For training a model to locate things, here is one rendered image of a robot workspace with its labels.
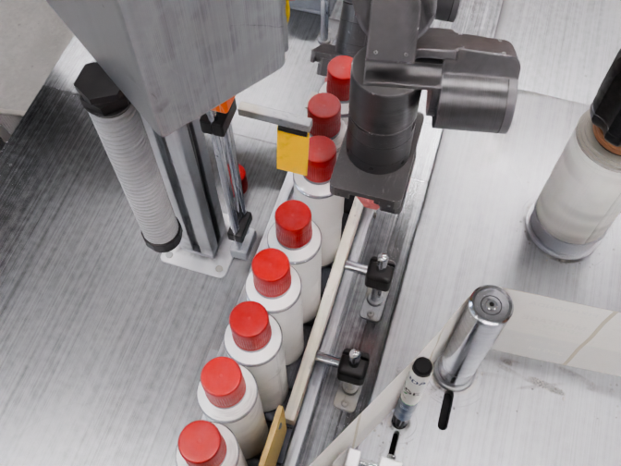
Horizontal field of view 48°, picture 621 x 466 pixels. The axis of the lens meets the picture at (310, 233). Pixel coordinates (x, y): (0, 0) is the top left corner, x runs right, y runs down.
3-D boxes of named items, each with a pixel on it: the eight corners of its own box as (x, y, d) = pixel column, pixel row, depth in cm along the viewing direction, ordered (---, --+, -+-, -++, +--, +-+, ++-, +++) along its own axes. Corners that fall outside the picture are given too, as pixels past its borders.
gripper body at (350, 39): (395, 83, 79) (408, 16, 76) (308, 67, 80) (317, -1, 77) (402, 74, 85) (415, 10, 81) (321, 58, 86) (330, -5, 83)
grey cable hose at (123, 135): (175, 259, 61) (115, 106, 43) (138, 249, 62) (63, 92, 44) (189, 226, 63) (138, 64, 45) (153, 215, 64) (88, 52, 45)
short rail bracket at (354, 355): (359, 403, 80) (365, 371, 69) (306, 387, 81) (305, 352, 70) (366, 376, 81) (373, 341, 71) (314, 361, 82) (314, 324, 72)
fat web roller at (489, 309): (470, 398, 75) (514, 336, 59) (429, 385, 76) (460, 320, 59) (478, 358, 77) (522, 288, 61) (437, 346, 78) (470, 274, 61)
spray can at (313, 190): (342, 267, 83) (349, 169, 65) (298, 270, 82) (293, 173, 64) (337, 228, 85) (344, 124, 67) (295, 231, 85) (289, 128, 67)
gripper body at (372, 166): (422, 125, 67) (433, 71, 60) (398, 214, 62) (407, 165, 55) (356, 110, 68) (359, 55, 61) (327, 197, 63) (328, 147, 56)
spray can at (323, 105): (331, 237, 85) (335, 133, 67) (293, 219, 86) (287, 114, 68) (350, 203, 87) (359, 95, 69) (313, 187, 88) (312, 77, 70)
